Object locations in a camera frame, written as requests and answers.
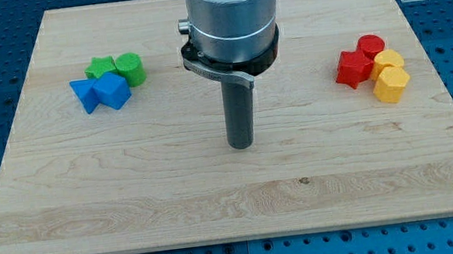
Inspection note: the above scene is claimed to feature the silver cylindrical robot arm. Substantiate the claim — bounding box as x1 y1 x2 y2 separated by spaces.
178 0 276 63

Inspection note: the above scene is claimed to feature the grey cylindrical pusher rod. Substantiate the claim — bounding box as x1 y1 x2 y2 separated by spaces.
221 82 254 150

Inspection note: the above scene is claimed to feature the green cylinder block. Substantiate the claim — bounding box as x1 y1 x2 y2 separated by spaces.
115 53 146 87

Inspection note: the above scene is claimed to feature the blue cube block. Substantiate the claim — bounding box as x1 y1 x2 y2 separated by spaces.
93 72 132 110

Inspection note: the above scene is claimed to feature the red star block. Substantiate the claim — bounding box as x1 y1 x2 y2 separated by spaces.
336 50 374 89

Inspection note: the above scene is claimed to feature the green star block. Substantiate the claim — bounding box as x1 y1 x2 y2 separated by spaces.
84 55 118 79

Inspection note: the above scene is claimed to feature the blue triangle block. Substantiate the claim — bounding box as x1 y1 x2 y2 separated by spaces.
69 78 99 115

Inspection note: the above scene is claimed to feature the red cylinder block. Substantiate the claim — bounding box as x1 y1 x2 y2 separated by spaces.
356 34 385 60

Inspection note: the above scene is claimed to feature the yellow hexagon block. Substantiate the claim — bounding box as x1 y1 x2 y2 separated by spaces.
373 66 411 104

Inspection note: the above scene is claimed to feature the yellow cylinder block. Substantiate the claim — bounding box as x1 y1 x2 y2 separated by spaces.
370 49 405 81

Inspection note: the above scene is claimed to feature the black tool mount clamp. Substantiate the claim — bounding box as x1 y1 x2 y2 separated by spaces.
180 26 280 89

